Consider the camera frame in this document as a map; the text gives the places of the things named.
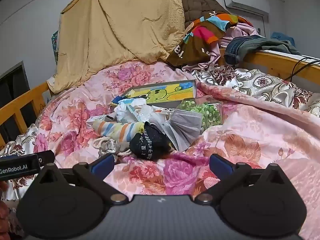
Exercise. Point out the pink floral bedsheet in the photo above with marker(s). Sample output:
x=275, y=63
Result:
x=250, y=135

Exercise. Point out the yellow blanket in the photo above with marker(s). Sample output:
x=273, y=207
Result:
x=120, y=25

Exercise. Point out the white blue printed pack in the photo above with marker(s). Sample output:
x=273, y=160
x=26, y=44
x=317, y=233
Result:
x=130, y=105

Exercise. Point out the striped sock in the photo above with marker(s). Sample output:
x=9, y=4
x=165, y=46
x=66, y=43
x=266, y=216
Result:
x=117, y=130

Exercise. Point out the black printed sock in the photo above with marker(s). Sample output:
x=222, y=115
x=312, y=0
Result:
x=147, y=145

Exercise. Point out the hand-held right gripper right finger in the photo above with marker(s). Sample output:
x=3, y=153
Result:
x=221, y=166

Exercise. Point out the wall poster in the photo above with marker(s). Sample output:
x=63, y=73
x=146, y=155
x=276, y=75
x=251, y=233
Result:
x=55, y=45

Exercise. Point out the wooden bed end board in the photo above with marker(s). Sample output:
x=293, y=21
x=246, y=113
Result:
x=275, y=61

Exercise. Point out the blue yellow sock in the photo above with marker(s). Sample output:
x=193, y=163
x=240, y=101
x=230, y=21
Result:
x=116, y=101

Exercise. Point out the brown quilted comforter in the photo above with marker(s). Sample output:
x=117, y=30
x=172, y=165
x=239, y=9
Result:
x=200, y=2

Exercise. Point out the lilac cloth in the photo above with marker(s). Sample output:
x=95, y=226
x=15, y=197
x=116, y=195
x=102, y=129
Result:
x=240, y=31

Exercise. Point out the dark wooden door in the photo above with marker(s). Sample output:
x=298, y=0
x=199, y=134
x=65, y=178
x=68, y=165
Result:
x=15, y=85

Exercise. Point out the grey face mask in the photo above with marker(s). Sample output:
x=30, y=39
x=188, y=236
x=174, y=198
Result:
x=185, y=125

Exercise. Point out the blue cloth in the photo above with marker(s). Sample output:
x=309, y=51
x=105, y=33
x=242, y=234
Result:
x=282, y=36

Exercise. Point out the grey-green garment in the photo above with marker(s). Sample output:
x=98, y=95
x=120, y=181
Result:
x=272, y=43

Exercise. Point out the brown multicoloured striped cloth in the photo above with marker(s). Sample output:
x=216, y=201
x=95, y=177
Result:
x=200, y=45

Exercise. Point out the cream damask satin sheet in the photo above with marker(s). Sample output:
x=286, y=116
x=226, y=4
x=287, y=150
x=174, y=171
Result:
x=270, y=85

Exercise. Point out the grey tray with cartoon print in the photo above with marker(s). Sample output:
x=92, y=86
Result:
x=162, y=92

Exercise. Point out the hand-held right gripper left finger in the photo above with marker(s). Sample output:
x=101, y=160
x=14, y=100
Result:
x=103, y=164

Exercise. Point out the white air conditioner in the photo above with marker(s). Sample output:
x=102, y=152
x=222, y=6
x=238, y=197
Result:
x=247, y=0

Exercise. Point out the glass jar of green paper stars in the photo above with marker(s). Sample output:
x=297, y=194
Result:
x=207, y=112

